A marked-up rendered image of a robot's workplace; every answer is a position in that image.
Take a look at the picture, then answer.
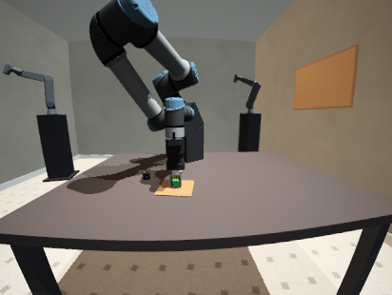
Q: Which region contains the peach flat mat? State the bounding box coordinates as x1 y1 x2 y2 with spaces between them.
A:
154 180 194 197

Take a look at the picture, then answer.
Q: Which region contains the green die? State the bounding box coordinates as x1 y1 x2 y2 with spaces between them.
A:
172 178 180 187

